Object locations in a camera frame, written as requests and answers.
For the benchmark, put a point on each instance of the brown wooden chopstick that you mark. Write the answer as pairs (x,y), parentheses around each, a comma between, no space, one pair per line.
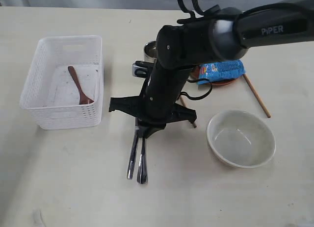
(188,113)
(258,98)

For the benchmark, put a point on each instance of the shiny steel cup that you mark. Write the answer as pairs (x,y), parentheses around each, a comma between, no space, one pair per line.
(150,52)

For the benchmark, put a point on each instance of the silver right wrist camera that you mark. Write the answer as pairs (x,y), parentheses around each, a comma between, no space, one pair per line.
(142,69)

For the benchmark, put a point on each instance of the round brown wooden plate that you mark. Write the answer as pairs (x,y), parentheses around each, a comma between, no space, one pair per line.
(195,74)

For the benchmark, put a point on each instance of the white ceramic bowl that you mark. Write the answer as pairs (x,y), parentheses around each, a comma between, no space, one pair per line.
(240,139)

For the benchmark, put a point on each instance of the blue snack packet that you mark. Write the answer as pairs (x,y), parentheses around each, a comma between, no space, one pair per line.
(220,71)

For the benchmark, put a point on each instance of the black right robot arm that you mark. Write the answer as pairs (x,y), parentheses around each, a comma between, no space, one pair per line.
(208,36)

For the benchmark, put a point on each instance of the brown wooden spoon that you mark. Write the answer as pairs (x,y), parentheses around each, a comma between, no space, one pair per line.
(83,98)

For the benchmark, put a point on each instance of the silver metal fork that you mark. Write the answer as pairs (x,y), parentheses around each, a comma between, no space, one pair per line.
(142,174)

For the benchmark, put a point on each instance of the white perforated plastic basket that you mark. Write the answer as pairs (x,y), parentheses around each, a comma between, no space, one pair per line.
(50,94)

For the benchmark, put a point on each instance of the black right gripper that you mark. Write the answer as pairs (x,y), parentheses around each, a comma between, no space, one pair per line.
(152,113)

